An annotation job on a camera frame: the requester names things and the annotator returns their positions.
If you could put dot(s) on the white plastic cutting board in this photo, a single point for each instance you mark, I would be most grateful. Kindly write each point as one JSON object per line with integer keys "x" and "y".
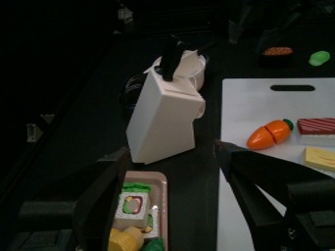
{"x": 248, "y": 104}

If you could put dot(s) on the red striped toy sushi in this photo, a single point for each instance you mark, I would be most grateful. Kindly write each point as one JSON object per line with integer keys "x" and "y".
{"x": 316, "y": 130}

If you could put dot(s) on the green toy lettuce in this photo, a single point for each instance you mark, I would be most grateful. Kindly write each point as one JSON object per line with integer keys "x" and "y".
{"x": 136, "y": 187}

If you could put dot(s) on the pink rectangular tray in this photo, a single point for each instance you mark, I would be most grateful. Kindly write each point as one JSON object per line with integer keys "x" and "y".
{"x": 158, "y": 196}

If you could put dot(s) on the white toy sushi roll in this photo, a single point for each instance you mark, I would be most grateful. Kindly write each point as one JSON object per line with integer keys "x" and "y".
{"x": 132, "y": 207}
{"x": 152, "y": 225}

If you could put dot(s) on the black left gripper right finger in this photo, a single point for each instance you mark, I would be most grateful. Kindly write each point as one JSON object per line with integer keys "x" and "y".
{"x": 261, "y": 183}

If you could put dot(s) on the orange toy carrot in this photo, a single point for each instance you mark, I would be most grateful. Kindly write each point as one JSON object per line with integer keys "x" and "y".
{"x": 265, "y": 135}

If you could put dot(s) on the orange roe toy sushi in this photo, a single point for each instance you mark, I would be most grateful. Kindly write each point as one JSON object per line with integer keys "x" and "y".
{"x": 277, "y": 51}

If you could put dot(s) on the dark green toy vegetable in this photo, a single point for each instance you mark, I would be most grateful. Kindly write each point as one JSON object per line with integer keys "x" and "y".
{"x": 153, "y": 245}

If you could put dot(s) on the metal frame bracket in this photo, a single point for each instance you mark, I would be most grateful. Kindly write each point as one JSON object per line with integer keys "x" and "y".
{"x": 124, "y": 14}
{"x": 34, "y": 132}

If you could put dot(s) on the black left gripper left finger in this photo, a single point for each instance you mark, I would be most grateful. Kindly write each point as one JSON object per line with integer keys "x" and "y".
{"x": 97, "y": 202}

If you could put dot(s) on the yellow toy corn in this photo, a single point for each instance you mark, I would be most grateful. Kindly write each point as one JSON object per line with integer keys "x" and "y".
{"x": 124, "y": 241}

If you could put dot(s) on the white plastic cup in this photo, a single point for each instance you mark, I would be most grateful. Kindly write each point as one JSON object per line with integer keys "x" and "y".
{"x": 194, "y": 70}

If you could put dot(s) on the green toy leaf piece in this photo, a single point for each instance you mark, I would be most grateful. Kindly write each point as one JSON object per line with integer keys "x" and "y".
{"x": 319, "y": 58}

